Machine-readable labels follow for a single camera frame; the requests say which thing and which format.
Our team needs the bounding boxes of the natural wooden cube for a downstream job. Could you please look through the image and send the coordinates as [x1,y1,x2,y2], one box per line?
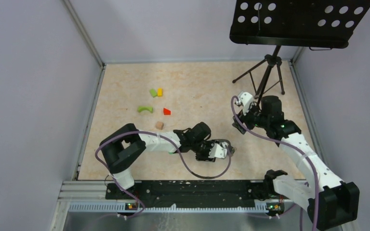
[155,121,164,130]

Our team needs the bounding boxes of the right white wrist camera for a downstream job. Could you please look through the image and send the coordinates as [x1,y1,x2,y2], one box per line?
[235,91,254,115]

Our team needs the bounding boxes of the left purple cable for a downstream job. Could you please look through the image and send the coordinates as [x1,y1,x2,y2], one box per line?
[95,131,233,220]

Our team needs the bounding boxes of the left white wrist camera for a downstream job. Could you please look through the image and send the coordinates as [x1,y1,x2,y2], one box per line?
[209,142,228,159]

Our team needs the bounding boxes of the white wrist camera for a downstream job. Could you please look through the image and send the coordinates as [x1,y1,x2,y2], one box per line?
[209,142,228,159]
[235,91,254,115]

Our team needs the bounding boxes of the grey slotted cable duct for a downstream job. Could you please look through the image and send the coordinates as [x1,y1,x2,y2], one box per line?
[68,202,268,213]

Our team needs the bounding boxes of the black music stand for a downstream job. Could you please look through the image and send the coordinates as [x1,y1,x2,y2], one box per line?
[229,0,370,96]

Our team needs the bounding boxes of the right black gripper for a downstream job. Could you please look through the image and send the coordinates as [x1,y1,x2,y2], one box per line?
[233,102,270,134]

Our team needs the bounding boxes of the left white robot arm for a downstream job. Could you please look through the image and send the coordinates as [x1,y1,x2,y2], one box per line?
[100,122,227,199]

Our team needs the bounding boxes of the light green flat block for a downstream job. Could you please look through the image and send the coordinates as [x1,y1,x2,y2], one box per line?
[149,89,158,98]

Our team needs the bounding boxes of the green arch block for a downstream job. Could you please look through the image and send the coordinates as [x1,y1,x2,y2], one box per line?
[137,106,154,113]

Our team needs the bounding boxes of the red block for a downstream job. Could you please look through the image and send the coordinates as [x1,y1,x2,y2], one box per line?
[163,108,172,116]

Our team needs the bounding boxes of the yellow block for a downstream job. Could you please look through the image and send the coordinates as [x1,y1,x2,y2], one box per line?
[157,88,163,97]

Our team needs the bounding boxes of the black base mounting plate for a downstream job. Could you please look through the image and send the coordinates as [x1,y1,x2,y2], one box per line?
[105,180,287,210]

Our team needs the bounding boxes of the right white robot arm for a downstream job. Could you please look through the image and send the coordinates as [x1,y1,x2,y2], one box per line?
[231,92,360,231]

